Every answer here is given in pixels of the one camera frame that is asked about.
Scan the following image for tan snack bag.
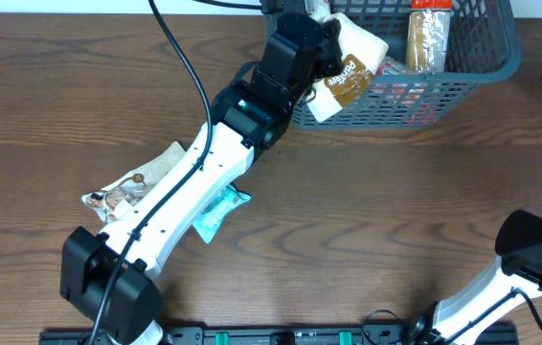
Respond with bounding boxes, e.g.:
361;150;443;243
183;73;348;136
306;0;389;123

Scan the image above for grey plastic basket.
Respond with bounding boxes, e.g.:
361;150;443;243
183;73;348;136
292;0;522;130

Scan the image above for blue tissue pack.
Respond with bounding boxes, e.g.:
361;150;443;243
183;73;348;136
375;56;415;76

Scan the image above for orange tan cracker pack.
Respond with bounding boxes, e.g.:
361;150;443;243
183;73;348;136
406;0;453;74

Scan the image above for light teal snack packet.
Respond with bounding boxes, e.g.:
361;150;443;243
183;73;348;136
192;184;251;244

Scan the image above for tan brown cookie bag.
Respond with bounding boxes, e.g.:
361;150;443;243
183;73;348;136
81;142;186;223

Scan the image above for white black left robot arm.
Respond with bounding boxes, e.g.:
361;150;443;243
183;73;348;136
59;13;341;344

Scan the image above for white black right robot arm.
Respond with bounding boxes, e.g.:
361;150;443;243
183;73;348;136
400;210;542;344

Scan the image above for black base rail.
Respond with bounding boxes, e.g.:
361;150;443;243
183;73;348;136
38;313;520;345

